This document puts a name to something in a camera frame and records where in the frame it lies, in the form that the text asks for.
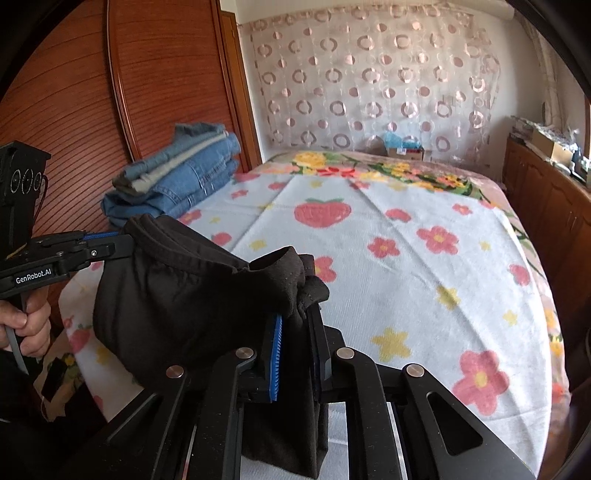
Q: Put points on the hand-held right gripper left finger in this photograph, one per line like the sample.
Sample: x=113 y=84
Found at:
x=274 y=355

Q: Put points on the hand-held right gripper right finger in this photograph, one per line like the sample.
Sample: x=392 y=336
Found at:
x=319 y=364

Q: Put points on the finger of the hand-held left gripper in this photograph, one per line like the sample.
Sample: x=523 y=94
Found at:
x=99 y=236
x=111 y=251

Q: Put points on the black pants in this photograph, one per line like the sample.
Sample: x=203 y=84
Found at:
x=184 y=300

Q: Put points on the person's left hand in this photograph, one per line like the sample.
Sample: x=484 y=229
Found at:
x=37 y=327

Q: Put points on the light blue folded jeans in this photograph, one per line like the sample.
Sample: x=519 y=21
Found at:
x=175 y=152

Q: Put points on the white strawberry print blanket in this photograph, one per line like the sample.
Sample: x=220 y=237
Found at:
x=392 y=277

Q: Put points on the floral print blanket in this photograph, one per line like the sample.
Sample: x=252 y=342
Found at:
x=351 y=168

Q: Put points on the small cardboard box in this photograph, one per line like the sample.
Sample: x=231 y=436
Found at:
x=411 y=153

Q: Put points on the blue plastic bag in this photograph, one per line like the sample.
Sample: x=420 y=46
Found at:
x=399 y=141

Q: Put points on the pink bed blanket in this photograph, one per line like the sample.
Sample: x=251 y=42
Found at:
x=466 y=171

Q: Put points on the long wooden cabinet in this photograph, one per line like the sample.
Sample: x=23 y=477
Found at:
x=549 y=198

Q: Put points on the sheer circle pattern curtain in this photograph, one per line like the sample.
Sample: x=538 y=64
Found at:
x=378 y=78

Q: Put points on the open cardboard box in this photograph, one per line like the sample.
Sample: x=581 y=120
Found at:
x=551 y=145

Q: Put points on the beige patterned window curtain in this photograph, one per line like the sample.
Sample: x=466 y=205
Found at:
x=554 y=87

